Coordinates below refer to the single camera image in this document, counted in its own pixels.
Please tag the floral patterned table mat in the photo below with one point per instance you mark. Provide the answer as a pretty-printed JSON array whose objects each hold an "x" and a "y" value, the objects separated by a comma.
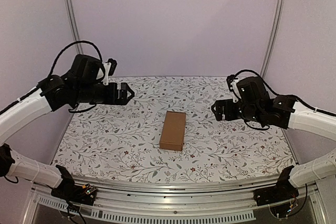
[{"x": 122, "y": 142}]

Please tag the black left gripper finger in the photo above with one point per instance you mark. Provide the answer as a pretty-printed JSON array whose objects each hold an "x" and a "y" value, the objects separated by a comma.
[
  {"x": 126, "y": 91},
  {"x": 126, "y": 100}
]

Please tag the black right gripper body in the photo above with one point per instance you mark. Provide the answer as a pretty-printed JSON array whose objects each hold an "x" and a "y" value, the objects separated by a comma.
[{"x": 223, "y": 109}]

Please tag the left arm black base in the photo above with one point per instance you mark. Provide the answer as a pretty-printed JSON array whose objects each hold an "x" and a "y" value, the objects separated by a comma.
[{"x": 69, "y": 191}]

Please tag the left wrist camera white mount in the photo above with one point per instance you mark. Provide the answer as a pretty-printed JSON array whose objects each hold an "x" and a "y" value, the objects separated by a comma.
[{"x": 109, "y": 67}]

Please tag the brown cardboard box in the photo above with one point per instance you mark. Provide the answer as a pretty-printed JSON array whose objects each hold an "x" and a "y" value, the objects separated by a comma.
[{"x": 172, "y": 136}]

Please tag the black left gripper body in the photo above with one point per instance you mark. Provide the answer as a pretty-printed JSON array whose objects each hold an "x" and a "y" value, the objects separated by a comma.
[{"x": 111, "y": 98}]

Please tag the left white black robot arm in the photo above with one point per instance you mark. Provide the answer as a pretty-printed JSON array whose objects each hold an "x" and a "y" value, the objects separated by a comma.
[{"x": 85, "y": 82}]

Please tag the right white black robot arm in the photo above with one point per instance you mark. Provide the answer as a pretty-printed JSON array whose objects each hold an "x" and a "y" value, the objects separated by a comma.
[{"x": 251, "y": 102}]

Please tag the left aluminium frame post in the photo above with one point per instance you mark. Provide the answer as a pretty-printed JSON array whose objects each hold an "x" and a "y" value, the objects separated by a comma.
[{"x": 72, "y": 20}]

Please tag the aluminium front rail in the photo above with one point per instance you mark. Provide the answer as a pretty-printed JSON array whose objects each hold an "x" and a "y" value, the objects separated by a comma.
[{"x": 135, "y": 202}]

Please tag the right aluminium frame post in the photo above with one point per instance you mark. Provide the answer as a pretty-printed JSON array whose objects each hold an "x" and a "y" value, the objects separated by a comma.
[{"x": 272, "y": 37}]

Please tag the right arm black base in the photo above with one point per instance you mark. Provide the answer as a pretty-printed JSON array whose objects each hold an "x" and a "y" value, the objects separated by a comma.
[{"x": 282, "y": 190}]

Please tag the aluminium frame post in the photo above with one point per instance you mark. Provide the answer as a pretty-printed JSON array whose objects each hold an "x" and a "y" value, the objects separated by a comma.
[
  {"x": 72, "y": 20},
  {"x": 272, "y": 37}
]

